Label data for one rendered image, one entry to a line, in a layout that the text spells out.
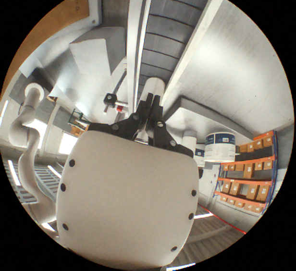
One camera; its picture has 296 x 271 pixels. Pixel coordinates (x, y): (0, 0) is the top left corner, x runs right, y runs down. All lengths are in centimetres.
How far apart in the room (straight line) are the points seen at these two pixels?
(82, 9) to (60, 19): 6
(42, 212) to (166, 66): 64
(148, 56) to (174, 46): 6
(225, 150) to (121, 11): 63
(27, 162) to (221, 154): 91
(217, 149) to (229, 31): 48
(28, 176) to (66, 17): 53
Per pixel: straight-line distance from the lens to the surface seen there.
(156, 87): 22
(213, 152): 54
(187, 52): 16
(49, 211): 52
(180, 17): 19
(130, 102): 21
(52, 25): 21
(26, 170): 55
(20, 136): 63
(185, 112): 37
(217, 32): 25
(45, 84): 87
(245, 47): 29
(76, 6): 25
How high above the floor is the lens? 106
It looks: 19 degrees down
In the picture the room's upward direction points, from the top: 165 degrees counter-clockwise
